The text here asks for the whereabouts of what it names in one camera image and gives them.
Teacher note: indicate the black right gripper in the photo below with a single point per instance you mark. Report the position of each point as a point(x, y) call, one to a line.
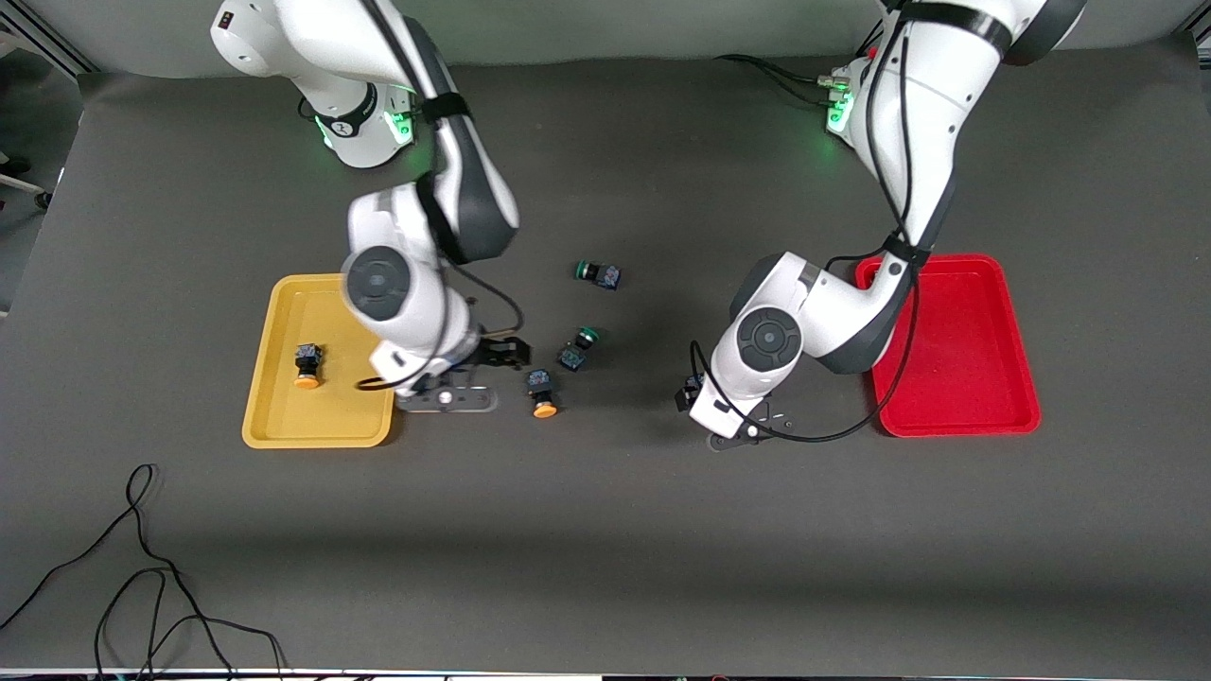
point(494, 352)

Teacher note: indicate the yellow push button switch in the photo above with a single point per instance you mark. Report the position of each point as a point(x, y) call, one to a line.
point(542, 393)
point(307, 364)

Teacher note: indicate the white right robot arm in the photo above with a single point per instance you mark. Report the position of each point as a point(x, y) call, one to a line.
point(416, 303)

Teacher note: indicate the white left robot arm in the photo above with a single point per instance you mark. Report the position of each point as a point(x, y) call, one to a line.
point(927, 142)

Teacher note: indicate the dark grey table mat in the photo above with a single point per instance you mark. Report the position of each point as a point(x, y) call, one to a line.
point(605, 530)

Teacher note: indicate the yellow plastic tray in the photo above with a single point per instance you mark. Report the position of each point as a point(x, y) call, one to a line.
point(326, 416)

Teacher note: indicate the red plastic tray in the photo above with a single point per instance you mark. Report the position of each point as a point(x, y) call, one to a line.
point(974, 350)

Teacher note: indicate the white stand leg with caster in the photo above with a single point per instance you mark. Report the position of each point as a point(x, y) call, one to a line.
point(24, 180)

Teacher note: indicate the green push button switch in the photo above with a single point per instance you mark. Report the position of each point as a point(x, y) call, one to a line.
point(599, 274)
point(579, 348)

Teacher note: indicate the aluminium frame rail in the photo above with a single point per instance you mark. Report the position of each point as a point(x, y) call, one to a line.
point(47, 43)

